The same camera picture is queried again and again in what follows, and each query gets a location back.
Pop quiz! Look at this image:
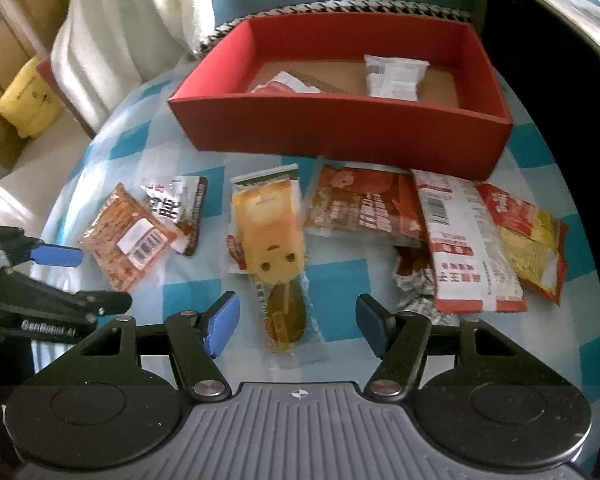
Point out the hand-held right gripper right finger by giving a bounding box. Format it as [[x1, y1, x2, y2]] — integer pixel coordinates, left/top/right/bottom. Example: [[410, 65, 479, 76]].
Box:
[[355, 293, 521, 404]]

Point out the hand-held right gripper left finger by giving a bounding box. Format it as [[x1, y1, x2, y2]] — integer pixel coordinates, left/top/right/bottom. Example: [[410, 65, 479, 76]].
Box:
[[80, 290, 242, 403]]

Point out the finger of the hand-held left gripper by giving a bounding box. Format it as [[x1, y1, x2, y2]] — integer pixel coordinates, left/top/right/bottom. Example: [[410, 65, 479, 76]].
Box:
[[0, 267, 133, 322], [0, 223, 84, 275]]

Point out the clear amber snack packet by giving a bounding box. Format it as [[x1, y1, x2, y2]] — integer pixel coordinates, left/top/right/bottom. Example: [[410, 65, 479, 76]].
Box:
[[253, 270, 331, 369]]

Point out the orange brown snack packet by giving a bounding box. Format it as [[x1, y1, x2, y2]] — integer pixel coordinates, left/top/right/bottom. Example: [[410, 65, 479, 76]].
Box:
[[77, 182, 181, 292]]

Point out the yellow green cake packet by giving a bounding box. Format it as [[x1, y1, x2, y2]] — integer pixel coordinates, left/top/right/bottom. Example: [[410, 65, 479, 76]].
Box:
[[225, 163, 306, 287]]

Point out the long white red packet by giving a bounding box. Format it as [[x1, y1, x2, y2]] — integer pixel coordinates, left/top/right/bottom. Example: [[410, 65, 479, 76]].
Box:
[[410, 169, 529, 315]]

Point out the dark red snack packet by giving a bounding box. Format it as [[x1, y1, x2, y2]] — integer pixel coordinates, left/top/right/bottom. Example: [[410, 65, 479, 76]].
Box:
[[303, 159, 429, 244]]

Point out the white brown snack packet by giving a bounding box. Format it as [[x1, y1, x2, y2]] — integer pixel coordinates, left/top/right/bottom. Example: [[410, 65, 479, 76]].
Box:
[[140, 174, 209, 256]]

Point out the red cardboard box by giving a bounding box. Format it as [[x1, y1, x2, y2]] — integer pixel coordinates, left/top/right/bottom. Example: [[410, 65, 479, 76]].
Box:
[[167, 16, 514, 181]]

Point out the crumpled white red packet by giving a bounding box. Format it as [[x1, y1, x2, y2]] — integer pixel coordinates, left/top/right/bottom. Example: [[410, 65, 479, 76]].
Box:
[[390, 242, 449, 326]]

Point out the blue checked cloth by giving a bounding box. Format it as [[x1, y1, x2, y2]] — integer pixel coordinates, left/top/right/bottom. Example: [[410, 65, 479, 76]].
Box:
[[27, 66, 599, 387]]

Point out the yellow bag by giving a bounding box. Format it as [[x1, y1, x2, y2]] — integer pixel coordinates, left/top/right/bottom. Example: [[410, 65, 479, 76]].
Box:
[[0, 57, 64, 139]]

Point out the red yellow snack packet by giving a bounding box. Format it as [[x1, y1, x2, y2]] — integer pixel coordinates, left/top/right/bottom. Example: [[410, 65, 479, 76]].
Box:
[[475, 183, 570, 306]]

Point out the white blanket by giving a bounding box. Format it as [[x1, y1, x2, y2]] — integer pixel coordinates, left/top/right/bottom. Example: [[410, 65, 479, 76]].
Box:
[[50, 0, 232, 139]]

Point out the red white snack packet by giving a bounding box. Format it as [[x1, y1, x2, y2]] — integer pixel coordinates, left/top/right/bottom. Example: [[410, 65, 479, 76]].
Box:
[[250, 70, 324, 95]]

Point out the white barcode snack packet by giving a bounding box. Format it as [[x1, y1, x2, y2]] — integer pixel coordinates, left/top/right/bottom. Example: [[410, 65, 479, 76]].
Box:
[[363, 53, 431, 99]]

